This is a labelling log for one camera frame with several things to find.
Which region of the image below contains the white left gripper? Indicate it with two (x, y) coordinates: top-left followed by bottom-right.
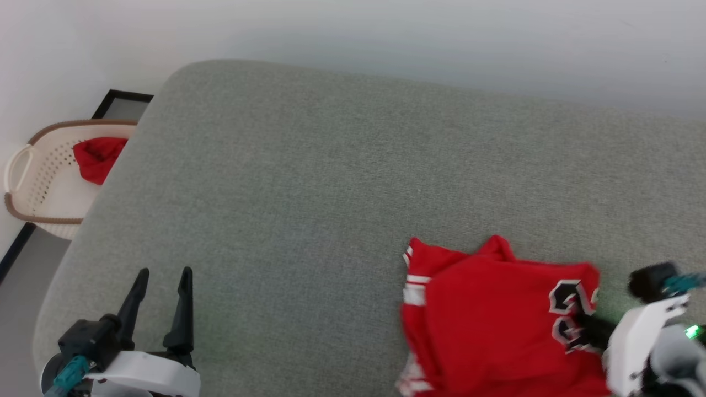
(84, 266), (201, 397)

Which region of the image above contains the cream plastic laundry basket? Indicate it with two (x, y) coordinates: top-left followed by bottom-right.
(3, 119), (138, 240)

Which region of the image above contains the red and white jersey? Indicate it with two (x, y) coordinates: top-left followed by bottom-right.
(396, 234), (614, 397)

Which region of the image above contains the black floor frame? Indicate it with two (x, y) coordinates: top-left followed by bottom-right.
(0, 88), (155, 285)

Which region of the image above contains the grey fabric sofa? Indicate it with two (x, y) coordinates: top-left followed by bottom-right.
(32, 59), (706, 397)

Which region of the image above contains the red garment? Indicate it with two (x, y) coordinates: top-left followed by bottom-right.
(73, 137), (129, 185)

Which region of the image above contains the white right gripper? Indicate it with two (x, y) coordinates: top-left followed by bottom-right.
(576, 293), (691, 397)

